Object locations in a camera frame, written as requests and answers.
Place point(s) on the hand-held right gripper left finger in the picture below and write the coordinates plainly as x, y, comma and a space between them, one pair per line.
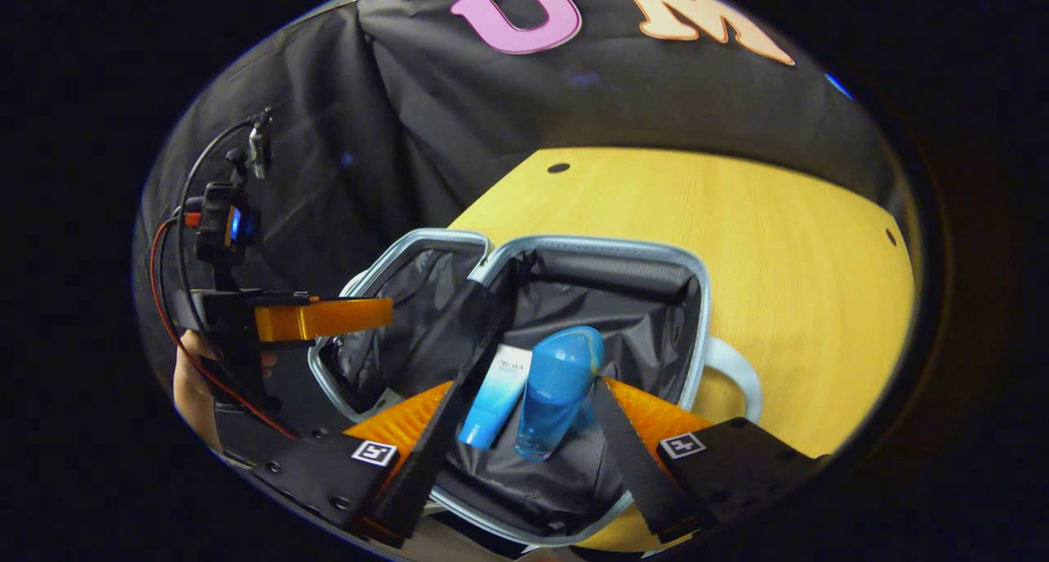
422, 464

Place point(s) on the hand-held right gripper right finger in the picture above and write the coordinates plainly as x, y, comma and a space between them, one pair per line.
631, 464

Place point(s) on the black backdrop cloth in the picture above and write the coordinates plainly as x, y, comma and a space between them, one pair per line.
410, 120

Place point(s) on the white and blue tube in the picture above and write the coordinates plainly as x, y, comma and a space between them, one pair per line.
496, 398

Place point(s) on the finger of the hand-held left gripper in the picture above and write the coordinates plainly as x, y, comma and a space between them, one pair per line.
328, 319

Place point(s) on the clear blue bottle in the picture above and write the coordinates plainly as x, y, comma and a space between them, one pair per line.
553, 398

